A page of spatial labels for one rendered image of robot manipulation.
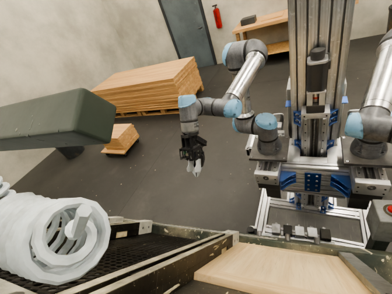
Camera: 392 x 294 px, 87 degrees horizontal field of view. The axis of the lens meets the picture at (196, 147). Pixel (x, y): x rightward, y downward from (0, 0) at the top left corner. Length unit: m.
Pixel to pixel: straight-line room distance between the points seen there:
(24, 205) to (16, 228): 0.03
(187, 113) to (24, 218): 0.71
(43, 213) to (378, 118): 0.77
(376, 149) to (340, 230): 0.89
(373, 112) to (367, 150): 0.57
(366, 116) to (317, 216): 1.41
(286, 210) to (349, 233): 0.46
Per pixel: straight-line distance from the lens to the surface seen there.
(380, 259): 1.23
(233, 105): 0.83
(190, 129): 0.85
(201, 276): 0.68
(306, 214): 2.08
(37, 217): 0.20
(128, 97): 4.91
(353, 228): 2.07
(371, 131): 0.77
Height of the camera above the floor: 1.98
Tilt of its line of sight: 37 degrees down
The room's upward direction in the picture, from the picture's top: 23 degrees counter-clockwise
